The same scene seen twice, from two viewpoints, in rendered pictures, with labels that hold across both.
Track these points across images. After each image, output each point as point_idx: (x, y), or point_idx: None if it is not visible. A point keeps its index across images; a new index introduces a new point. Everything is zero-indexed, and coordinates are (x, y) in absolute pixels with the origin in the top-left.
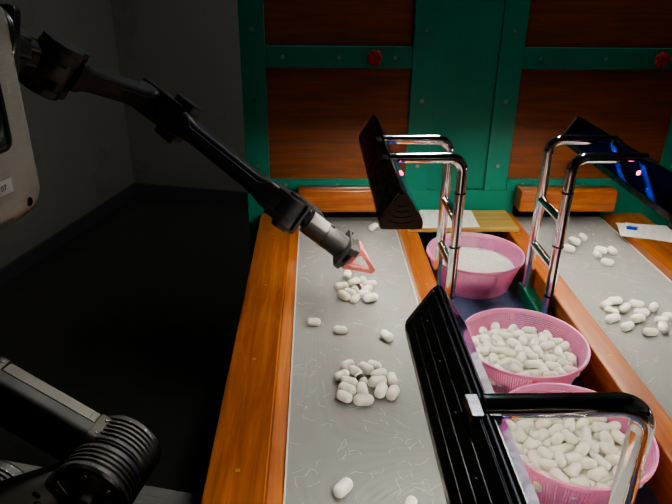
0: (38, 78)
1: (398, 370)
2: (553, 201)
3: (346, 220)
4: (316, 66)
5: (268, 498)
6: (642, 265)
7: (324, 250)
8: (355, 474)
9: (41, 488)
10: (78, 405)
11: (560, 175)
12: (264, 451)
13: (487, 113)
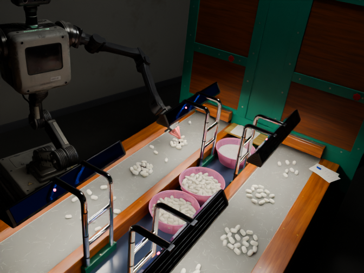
0: (88, 47)
1: (156, 170)
2: (292, 142)
3: (212, 118)
4: (210, 55)
5: None
6: (300, 183)
7: (188, 126)
8: None
9: (48, 154)
10: (64, 138)
11: (304, 132)
12: None
13: (274, 95)
